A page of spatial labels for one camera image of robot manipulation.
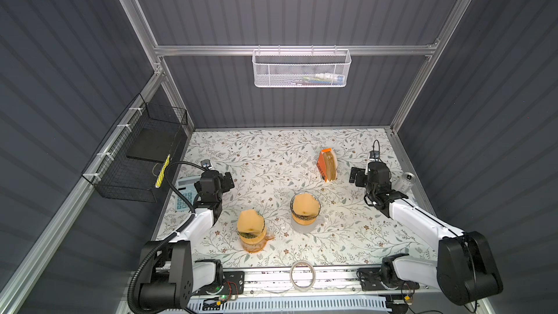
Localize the clear plastic bottle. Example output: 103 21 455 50
392 172 416 194

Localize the white vented cable duct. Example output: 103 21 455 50
188 295 392 313

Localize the grey glass dripper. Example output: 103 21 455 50
290 193 321 225

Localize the orange glass carafe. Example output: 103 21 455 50
241 235 275 254

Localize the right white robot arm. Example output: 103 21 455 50
349 161 504 306

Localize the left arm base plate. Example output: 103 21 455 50
196 270 246 296

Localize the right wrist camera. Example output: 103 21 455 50
369 150 381 161

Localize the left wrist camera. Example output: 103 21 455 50
201 159 214 170

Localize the green glass dripper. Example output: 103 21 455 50
238 229 267 245

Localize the black wire basket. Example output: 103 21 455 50
82 96 188 203

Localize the tape roll centre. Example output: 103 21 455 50
289 260 317 292

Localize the white wire basket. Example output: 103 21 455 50
251 47 352 88

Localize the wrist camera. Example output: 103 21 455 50
201 159 214 170
369 150 381 161

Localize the yellow striped stick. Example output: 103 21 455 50
155 154 171 189

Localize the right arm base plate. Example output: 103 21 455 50
356 267 420 291

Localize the orange coffee filter box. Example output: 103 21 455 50
317 148 338 183

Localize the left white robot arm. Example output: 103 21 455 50
126 159 235 313

